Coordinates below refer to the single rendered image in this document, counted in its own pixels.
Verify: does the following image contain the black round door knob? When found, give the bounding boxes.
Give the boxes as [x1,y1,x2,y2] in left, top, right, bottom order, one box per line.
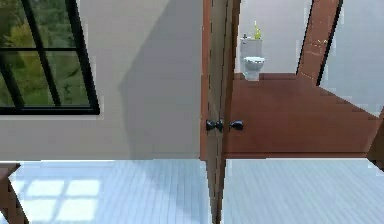
[205,118,225,133]
[228,120,245,132]

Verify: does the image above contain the brown wooden room door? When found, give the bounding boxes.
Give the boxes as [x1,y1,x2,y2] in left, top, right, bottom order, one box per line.
[199,0,242,224]

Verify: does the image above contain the white toilet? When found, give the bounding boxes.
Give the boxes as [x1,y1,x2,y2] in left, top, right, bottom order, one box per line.
[239,36,267,82]

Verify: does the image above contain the yellow green spray bottle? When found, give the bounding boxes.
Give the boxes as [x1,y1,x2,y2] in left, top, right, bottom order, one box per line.
[253,20,262,41]

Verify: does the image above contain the brown door with black edge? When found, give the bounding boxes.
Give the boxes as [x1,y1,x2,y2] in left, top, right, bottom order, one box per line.
[295,0,344,87]

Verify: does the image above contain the black framed window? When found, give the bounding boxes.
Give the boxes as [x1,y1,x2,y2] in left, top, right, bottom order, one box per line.
[0,0,101,116]

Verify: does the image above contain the brown wooden furniture piece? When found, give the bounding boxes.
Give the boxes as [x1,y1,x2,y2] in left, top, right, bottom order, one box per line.
[0,162,30,224]

